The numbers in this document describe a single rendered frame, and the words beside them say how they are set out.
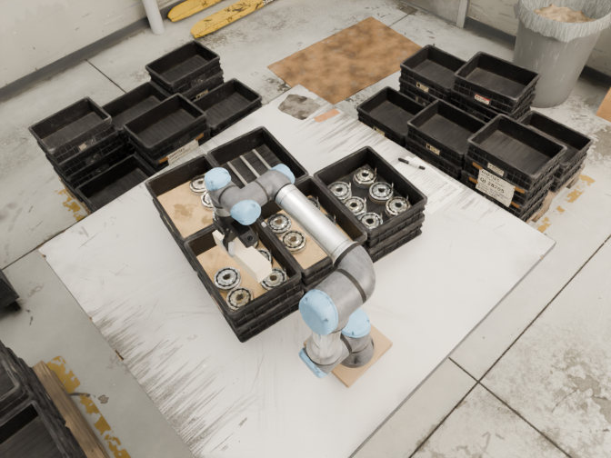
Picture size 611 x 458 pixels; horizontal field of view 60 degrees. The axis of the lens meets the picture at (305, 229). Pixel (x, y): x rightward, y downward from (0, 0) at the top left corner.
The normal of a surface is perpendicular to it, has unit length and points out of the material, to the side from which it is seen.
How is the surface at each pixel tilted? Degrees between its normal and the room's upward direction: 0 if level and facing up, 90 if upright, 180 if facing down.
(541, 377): 0
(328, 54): 2
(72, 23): 90
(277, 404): 0
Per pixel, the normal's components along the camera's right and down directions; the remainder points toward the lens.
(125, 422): -0.07, -0.62
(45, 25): 0.68, 0.54
